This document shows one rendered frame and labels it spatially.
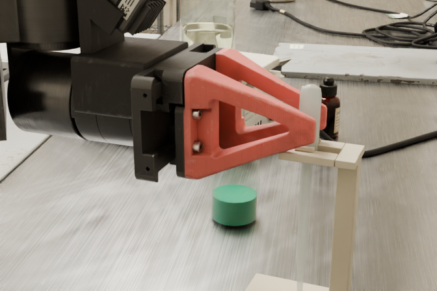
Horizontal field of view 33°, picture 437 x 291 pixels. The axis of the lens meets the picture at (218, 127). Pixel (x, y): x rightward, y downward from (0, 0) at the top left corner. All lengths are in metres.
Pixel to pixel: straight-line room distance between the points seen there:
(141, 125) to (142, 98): 0.02
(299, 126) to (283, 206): 0.25
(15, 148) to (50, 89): 0.34
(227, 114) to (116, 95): 0.08
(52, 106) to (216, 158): 0.11
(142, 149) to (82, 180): 0.29
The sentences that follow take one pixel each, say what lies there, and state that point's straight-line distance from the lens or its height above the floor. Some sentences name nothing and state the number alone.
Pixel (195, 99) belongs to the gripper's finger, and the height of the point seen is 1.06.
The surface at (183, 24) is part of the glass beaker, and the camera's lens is 0.78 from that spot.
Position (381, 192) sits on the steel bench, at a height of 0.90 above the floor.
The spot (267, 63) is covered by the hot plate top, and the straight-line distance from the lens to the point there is 0.81.
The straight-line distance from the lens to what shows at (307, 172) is 0.45.
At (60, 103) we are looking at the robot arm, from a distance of 0.48.
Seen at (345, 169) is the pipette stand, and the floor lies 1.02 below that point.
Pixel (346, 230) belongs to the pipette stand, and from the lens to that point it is 0.46.
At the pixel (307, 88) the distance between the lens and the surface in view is 0.43.
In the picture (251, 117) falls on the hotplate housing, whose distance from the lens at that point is 0.77.
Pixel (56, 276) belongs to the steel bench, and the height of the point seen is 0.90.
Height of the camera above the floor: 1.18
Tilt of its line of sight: 19 degrees down
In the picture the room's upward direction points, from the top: 1 degrees clockwise
